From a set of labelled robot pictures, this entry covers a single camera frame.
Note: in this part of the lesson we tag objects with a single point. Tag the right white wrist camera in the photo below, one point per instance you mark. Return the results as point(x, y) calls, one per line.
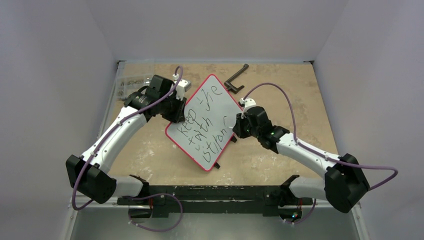
point(246, 104)

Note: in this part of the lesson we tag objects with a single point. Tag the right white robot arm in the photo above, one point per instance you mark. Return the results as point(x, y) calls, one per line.
point(342, 183)

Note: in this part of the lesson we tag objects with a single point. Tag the clear plastic screw box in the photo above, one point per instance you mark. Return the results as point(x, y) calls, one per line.
point(126, 85)

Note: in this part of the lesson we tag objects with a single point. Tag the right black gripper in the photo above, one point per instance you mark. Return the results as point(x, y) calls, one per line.
point(239, 127)

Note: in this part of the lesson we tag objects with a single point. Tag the red framed whiteboard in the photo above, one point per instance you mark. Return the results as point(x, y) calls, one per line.
point(205, 133)

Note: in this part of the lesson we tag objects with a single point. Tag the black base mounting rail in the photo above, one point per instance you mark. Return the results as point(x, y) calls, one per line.
point(268, 200)

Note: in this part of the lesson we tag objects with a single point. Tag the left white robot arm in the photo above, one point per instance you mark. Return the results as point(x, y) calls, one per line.
point(88, 172)

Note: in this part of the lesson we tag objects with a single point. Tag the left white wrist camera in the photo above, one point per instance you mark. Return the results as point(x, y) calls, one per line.
point(182, 87)

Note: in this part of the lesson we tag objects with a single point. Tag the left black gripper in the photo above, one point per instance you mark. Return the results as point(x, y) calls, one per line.
point(177, 115)

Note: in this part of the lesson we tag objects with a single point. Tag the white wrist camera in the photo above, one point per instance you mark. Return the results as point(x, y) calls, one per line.
point(182, 87)
point(246, 104)

